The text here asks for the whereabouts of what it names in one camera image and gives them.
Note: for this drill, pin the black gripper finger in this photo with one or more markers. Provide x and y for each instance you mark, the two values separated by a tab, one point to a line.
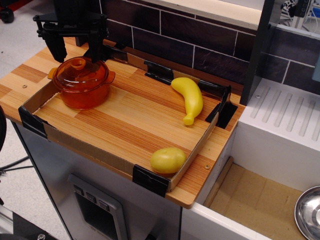
95	41
56	46

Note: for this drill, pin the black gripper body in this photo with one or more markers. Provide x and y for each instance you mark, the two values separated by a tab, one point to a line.
71	18

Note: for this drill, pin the orange transparent pot lid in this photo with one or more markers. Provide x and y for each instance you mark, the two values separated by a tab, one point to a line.
80	74

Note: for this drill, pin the orange transparent pot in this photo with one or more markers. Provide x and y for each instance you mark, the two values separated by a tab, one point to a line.
88	99

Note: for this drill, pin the yellow toy banana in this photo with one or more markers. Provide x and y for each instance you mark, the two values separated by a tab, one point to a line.
193	98

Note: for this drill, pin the cardboard fence with black tape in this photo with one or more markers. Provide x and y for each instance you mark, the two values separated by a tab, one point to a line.
141	114

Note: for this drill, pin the yellow toy potato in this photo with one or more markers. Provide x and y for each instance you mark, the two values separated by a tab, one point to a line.
168	160

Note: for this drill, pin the grey toy oven front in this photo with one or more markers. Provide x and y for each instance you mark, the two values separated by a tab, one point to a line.
100	211

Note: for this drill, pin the white toy sink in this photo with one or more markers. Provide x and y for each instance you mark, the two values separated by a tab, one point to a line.
271	159

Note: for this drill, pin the silver metal bowl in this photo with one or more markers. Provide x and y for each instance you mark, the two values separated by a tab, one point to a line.
307	213

